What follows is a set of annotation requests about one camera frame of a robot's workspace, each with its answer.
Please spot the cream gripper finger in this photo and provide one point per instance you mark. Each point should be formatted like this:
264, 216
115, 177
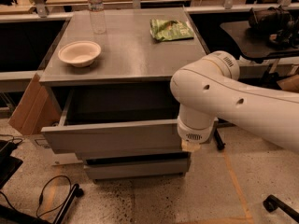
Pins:
189, 146

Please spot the grey top drawer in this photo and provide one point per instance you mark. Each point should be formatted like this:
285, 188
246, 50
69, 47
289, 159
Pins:
106, 119

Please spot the grey drawer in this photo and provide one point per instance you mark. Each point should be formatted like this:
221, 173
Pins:
137, 169
106, 119
101, 154

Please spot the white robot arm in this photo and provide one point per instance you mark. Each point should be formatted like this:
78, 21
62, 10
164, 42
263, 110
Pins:
208, 89

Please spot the grey bottom drawer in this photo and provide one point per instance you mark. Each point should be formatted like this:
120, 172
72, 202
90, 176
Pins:
137, 169

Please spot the grey middle drawer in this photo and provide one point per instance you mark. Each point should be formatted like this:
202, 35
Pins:
101, 154

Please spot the grey drawer cabinet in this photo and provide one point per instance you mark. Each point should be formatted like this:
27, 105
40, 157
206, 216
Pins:
130, 59

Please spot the black caster leg right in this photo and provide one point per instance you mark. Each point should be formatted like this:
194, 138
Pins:
272, 203

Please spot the black stand leg left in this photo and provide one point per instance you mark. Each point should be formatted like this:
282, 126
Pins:
75, 192

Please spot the green chip bag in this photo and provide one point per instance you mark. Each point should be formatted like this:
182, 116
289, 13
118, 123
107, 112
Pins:
170, 30

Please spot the white paper bowl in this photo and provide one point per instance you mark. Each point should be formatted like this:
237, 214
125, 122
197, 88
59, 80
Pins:
79, 53

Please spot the black bag on chair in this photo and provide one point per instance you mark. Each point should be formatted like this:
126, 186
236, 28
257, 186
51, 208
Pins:
280, 26

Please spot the cardboard box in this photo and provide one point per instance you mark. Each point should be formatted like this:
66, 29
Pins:
35, 111

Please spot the clear plastic water bottle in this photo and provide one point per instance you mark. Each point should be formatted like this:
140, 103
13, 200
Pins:
97, 16

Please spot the black equipment at left edge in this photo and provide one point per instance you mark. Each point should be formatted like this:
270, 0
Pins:
8, 164

